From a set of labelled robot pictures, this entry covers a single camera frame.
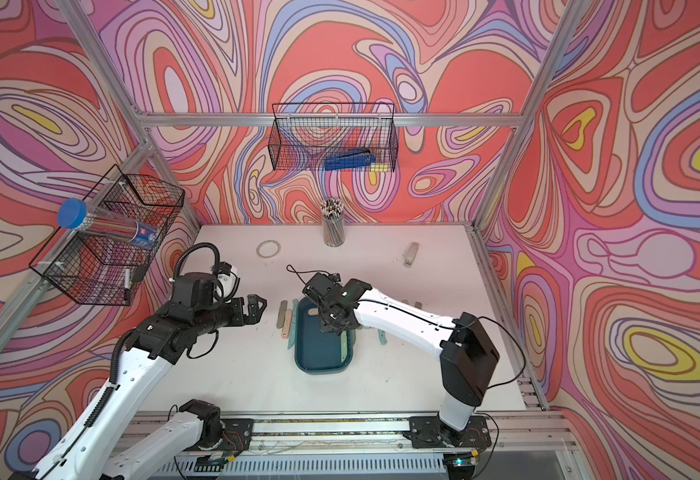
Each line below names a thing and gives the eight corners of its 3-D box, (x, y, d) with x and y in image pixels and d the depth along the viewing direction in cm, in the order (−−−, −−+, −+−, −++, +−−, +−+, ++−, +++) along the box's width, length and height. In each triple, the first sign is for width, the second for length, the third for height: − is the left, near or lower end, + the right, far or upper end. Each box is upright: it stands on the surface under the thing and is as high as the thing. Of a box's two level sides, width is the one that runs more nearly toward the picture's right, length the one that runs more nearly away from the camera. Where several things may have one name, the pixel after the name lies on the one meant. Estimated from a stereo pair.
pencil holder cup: (324, 248, 116) (320, 211, 101) (325, 235, 120) (322, 198, 106) (344, 248, 116) (343, 211, 101) (344, 235, 120) (343, 198, 106)
